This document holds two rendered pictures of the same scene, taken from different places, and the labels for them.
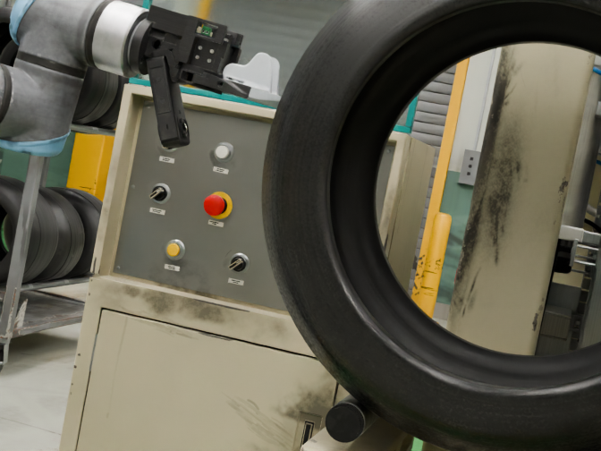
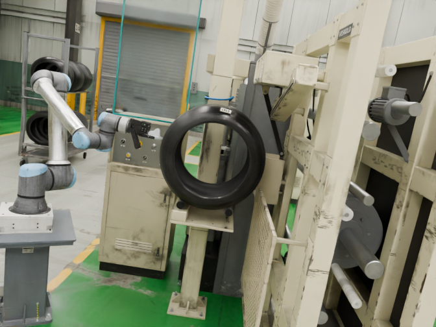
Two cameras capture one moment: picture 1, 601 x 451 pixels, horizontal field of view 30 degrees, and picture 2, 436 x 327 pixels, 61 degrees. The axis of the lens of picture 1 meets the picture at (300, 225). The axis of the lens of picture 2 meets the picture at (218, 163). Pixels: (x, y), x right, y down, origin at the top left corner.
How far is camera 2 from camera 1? 0.89 m
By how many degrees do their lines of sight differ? 16
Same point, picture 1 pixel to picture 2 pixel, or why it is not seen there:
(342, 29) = (174, 128)
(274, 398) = (156, 189)
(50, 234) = not seen: hidden behind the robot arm
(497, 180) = (206, 145)
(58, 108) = (110, 141)
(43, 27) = (106, 124)
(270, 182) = (161, 159)
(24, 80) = (102, 136)
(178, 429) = (133, 198)
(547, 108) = (217, 129)
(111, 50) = (122, 129)
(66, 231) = not seen: hidden behind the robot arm
